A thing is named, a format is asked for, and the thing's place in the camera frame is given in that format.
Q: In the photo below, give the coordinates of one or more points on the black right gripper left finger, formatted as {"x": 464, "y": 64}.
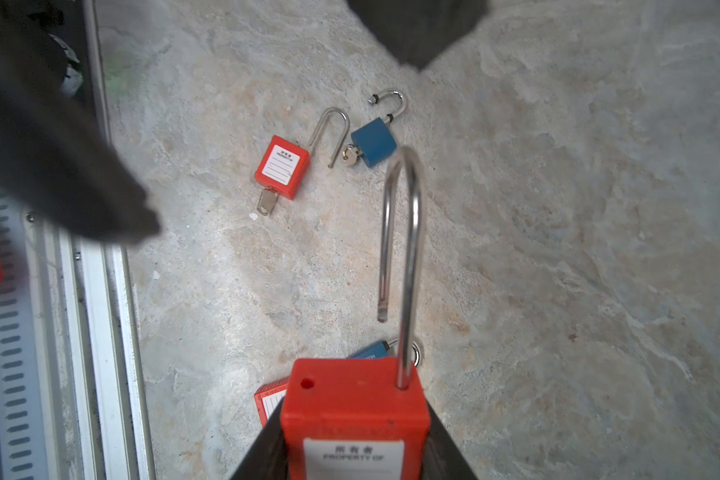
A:
{"x": 267, "y": 458}

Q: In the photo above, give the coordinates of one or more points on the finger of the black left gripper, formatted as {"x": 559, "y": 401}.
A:
{"x": 53, "y": 156}
{"x": 416, "y": 32}

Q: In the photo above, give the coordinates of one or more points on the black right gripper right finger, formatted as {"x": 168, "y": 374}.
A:
{"x": 441, "y": 458}

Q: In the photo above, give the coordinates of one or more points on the red padlock with label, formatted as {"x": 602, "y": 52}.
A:
{"x": 268, "y": 396}

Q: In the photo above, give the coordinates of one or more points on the blue padlock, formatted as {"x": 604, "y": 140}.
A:
{"x": 385, "y": 348}
{"x": 374, "y": 142}

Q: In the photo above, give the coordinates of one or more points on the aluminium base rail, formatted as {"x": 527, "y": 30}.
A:
{"x": 72, "y": 402}

